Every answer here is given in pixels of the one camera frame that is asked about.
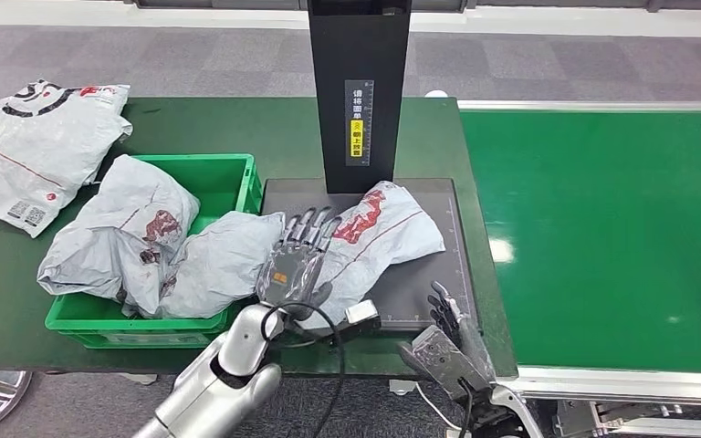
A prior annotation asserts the grey parcel bag red print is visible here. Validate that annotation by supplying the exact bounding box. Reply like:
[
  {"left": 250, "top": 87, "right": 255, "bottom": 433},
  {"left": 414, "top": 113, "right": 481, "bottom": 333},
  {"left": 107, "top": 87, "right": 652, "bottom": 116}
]
[
  {"left": 298, "top": 181, "right": 446, "bottom": 330},
  {"left": 121, "top": 211, "right": 287, "bottom": 319}
]

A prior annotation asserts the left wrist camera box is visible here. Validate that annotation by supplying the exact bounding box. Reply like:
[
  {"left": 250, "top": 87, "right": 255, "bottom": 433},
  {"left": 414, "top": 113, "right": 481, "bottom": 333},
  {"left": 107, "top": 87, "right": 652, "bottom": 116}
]
[{"left": 326, "top": 300, "right": 383, "bottom": 347}]

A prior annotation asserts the white cable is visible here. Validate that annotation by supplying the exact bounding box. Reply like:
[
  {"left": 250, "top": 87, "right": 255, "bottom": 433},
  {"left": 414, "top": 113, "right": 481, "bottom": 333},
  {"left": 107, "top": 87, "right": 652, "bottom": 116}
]
[{"left": 415, "top": 383, "right": 465, "bottom": 433}]

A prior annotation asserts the black yellow label sticker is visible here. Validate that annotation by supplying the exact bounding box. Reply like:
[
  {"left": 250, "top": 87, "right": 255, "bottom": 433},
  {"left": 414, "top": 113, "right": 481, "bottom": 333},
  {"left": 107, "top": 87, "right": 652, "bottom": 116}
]
[{"left": 344, "top": 79, "right": 374, "bottom": 167}]

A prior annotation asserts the plain grey parcel bag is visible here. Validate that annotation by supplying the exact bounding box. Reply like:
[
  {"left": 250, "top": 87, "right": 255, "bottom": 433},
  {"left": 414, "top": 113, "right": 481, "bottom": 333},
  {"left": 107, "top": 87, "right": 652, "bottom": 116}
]
[{"left": 37, "top": 153, "right": 201, "bottom": 316}]

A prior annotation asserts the green plastic crate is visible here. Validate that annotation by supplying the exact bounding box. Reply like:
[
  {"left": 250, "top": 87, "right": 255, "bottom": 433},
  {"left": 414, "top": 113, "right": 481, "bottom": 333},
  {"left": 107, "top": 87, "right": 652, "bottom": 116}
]
[{"left": 45, "top": 152, "right": 264, "bottom": 350}]

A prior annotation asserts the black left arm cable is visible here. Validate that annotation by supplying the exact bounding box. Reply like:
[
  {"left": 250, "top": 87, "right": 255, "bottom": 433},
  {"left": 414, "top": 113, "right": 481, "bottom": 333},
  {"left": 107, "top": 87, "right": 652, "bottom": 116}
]
[{"left": 260, "top": 304, "right": 347, "bottom": 438}]

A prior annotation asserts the white parcel bag black print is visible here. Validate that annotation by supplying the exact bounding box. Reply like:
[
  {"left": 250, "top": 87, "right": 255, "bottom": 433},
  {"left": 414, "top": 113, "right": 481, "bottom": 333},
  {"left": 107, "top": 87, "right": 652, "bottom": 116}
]
[{"left": 0, "top": 78, "right": 134, "bottom": 239}]

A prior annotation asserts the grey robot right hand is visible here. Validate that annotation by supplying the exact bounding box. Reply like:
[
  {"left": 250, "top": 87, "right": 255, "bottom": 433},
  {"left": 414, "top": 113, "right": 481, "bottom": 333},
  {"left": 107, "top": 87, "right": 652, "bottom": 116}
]
[{"left": 398, "top": 280, "right": 498, "bottom": 383}]

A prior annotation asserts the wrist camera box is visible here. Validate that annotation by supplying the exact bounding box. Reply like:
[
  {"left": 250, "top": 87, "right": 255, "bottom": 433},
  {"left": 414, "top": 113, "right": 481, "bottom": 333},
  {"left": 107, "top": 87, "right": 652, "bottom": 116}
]
[
  {"left": 326, "top": 300, "right": 383, "bottom": 347},
  {"left": 409, "top": 326, "right": 491, "bottom": 402}
]

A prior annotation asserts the black inbound scanner machine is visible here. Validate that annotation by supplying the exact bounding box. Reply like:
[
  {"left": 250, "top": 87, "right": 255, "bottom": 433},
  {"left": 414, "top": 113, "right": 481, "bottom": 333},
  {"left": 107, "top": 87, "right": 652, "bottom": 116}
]
[{"left": 259, "top": 0, "right": 480, "bottom": 332}]

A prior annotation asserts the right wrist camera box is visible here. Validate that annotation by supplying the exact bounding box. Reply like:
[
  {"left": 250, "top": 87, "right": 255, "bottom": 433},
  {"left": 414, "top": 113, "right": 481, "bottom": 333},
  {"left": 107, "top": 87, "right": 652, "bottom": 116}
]
[{"left": 409, "top": 326, "right": 491, "bottom": 402}]

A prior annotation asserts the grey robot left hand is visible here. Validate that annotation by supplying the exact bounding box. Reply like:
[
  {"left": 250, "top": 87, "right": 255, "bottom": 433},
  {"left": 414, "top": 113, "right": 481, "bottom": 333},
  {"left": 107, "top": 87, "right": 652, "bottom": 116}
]
[{"left": 256, "top": 207, "right": 344, "bottom": 323}]

